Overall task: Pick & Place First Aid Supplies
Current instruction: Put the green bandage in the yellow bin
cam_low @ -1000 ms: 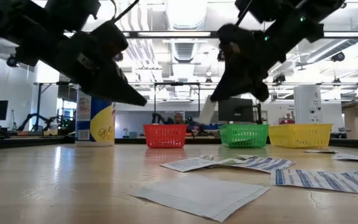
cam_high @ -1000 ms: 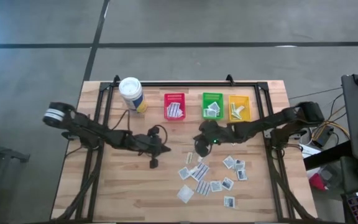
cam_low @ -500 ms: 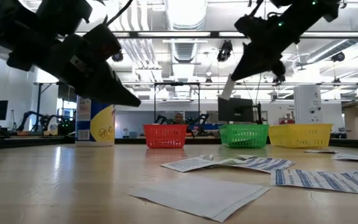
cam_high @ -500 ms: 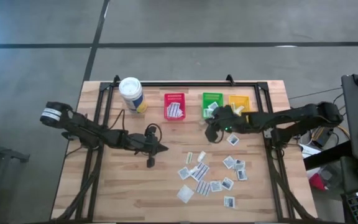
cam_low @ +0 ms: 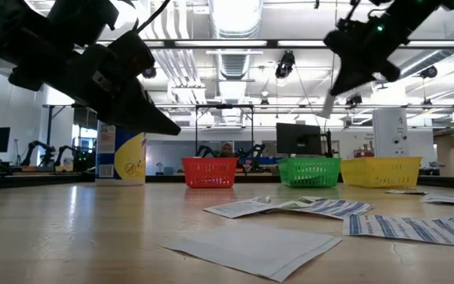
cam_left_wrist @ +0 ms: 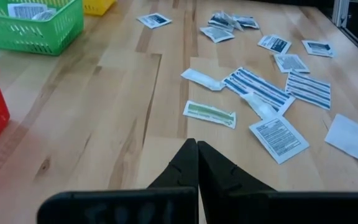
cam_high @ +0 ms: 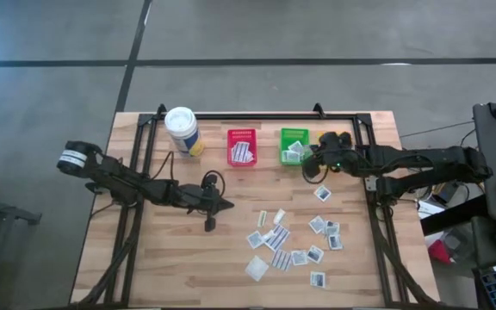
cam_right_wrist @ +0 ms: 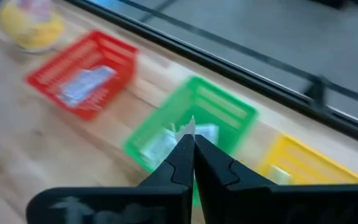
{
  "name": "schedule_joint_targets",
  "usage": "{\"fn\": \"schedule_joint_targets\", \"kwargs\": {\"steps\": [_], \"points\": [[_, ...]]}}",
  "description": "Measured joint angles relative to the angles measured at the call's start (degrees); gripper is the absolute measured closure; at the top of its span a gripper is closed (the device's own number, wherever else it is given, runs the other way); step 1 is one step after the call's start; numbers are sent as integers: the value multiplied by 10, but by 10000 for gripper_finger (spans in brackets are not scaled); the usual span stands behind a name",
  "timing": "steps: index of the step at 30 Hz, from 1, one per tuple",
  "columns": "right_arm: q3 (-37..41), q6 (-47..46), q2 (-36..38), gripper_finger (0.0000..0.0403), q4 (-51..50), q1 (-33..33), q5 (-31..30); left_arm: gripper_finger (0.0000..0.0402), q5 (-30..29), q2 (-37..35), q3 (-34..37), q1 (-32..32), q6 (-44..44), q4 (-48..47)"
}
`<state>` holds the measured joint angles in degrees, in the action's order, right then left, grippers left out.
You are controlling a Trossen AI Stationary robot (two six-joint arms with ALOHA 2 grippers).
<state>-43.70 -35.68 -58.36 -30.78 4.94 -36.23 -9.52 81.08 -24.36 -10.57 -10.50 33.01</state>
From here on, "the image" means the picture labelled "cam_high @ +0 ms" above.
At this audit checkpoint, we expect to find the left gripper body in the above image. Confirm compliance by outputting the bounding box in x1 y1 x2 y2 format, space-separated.
174 170 226 233

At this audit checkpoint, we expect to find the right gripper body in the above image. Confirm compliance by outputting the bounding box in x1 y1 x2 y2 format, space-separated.
302 132 361 179

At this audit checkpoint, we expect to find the green plastic basket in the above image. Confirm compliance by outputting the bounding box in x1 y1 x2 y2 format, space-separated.
279 127 313 167

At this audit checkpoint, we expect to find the red plastic basket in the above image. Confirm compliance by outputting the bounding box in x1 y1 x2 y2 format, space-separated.
226 127 258 168

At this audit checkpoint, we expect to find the white gauze pad packet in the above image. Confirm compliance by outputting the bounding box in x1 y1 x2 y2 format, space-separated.
245 256 270 282

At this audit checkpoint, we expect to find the wipes canister with white lid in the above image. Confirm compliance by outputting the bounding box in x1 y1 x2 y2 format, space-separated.
164 106 207 158

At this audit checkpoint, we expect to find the white paper sheet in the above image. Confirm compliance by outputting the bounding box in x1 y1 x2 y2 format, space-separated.
414 200 446 219

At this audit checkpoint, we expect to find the black power brick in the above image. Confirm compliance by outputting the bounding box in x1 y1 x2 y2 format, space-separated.
431 183 460 206

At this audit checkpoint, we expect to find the red object on floor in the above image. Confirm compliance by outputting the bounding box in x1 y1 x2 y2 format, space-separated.
428 239 456 264

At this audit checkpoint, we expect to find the dark metal floor stand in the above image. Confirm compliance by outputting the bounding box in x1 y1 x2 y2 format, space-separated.
0 171 42 310

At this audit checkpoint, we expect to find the thin black floor cable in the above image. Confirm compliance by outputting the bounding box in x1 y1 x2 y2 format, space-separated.
400 121 475 139

